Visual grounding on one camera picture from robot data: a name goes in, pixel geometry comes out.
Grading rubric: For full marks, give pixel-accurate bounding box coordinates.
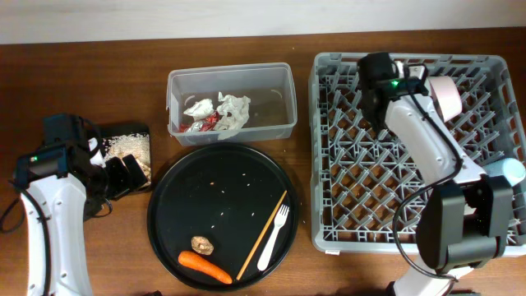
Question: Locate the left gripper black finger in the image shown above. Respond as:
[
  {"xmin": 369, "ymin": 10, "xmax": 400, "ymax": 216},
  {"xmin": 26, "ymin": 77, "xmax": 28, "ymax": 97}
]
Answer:
[
  {"xmin": 105, "ymin": 157, "xmax": 132, "ymax": 200},
  {"xmin": 122, "ymin": 155, "xmax": 149, "ymax": 190}
]

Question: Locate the red snack wrapper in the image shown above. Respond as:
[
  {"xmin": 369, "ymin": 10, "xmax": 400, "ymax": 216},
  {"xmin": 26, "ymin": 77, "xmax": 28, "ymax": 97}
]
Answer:
[{"xmin": 179, "ymin": 111, "xmax": 220, "ymax": 132}]

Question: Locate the round black serving tray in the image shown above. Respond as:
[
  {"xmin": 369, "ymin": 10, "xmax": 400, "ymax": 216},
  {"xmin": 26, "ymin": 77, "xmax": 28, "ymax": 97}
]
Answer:
[{"xmin": 147, "ymin": 143, "xmax": 299, "ymax": 292}]

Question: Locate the white tissue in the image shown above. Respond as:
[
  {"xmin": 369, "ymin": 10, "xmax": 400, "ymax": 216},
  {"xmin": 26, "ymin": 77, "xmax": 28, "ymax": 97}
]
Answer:
[
  {"xmin": 214, "ymin": 92, "xmax": 251, "ymax": 131},
  {"xmin": 183, "ymin": 99, "xmax": 215, "ymax": 121}
]

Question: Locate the orange carrot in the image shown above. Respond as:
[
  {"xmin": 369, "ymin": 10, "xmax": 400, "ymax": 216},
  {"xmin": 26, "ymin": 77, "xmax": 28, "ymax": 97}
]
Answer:
[{"xmin": 178, "ymin": 251, "xmax": 233, "ymax": 284}]

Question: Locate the wooden chopstick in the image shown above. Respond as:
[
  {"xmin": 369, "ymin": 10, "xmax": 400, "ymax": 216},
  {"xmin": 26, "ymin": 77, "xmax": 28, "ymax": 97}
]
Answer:
[{"xmin": 236, "ymin": 190, "xmax": 288, "ymax": 280}]

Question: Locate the white plastic fork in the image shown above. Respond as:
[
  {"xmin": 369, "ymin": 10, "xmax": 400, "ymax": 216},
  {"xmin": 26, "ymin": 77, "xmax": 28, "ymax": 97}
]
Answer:
[{"xmin": 256, "ymin": 205, "xmax": 289, "ymax": 271}]

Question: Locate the pink bowl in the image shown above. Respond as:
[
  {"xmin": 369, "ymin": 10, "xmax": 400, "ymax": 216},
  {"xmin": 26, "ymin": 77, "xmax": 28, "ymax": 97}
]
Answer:
[{"xmin": 427, "ymin": 76, "xmax": 463, "ymax": 122}]

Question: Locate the light blue cup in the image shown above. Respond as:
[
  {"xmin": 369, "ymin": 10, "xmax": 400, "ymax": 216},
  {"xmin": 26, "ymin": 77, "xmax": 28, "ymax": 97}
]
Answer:
[{"xmin": 483, "ymin": 158, "xmax": 526, "ymax": 187}]

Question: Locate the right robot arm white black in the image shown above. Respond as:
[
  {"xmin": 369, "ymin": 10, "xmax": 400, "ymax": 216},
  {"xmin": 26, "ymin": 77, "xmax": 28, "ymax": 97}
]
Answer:
[{"xmin": 358, "ymin": 53, "xmax": 525, "ymax": 296}]

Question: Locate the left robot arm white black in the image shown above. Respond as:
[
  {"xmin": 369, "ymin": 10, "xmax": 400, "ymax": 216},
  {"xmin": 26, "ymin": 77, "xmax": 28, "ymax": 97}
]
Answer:
[{"xmin": 11, "ymin": 113, "xmax": 150, "ymax": 295}]

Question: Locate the clear plastic waste bin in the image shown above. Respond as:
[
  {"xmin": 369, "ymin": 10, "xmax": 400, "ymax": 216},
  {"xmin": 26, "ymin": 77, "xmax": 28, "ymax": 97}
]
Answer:
[{"xmin": 166, "ymin": 62, "xmax": 298, "ymax": 146}]

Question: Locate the grey dishwasher rack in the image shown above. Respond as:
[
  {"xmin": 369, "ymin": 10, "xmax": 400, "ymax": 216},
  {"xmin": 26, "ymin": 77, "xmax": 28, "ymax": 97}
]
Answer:
[{"xmin": 309, "ymin": 53, "xmax": 525, "ymax": 254}]

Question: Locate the pile of rice and shells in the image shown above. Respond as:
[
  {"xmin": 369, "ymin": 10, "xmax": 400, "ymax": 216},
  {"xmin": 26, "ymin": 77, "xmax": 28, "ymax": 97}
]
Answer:
[{"xmin": 103, "ymin": 133, "xmax": 151, "ymax": 186}]

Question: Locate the black rectangular tray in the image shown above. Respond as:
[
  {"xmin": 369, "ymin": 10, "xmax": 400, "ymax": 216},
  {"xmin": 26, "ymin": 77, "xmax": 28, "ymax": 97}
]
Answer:
[{"xmin": 100, "ymin": 122, "xmax": 151, "ymax": 195}]

